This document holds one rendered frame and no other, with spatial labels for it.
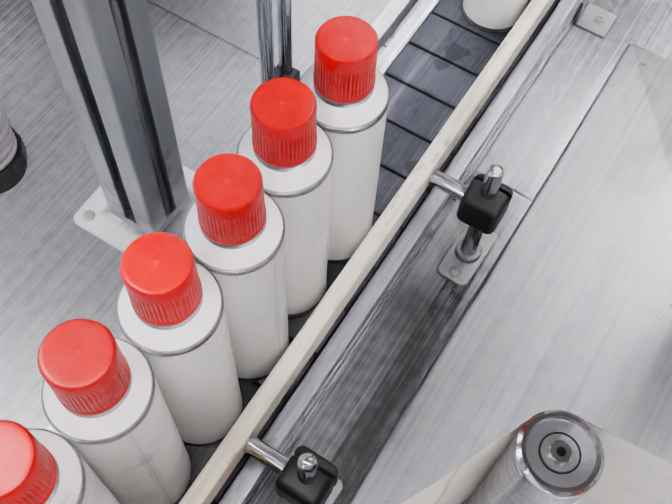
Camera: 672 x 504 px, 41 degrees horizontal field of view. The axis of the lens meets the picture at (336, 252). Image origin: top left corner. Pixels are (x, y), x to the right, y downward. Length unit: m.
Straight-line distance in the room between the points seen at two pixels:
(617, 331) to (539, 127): 0.21
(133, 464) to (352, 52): 0.23
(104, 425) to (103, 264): 0.29
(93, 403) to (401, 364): 0.30
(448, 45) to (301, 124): 0.33
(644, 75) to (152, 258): 0.48
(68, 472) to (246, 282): 0.13
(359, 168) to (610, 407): 0.23
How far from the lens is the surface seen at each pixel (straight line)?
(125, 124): 0.58
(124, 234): 0.71
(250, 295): 0.47
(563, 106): 0.80
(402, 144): 0.68
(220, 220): 0.42
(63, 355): 0.39
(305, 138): 0.45
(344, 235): 0.59
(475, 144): 0.70
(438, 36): 0.75
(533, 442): 0.40
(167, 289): 0.40
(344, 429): 0.64
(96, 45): 0.52
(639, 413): 0.63
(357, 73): 0.47
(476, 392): 0.60
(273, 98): 0.45
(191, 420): 0.53
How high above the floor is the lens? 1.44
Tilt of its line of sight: 62 degrees down
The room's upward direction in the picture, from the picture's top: 4 degrees clockwise
